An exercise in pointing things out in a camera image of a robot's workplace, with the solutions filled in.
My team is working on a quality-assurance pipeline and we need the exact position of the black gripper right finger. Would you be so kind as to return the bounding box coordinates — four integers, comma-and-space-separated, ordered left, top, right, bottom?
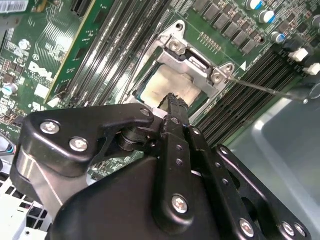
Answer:
187, 126, 312, 240

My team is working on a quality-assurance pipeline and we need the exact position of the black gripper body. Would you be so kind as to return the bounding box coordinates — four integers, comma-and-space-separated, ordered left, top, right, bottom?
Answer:
47, 157, 238, 240

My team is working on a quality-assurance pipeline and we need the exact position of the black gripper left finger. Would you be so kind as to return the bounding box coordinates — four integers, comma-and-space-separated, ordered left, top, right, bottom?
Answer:
9, 92, 197, 232

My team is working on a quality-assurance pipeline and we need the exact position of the silver CPU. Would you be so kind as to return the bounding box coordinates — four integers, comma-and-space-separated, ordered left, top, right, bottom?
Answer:
134, 63, 208, 111

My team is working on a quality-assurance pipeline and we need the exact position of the metal socket cover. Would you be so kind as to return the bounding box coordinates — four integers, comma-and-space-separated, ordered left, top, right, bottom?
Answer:
126, 48, 221, 121

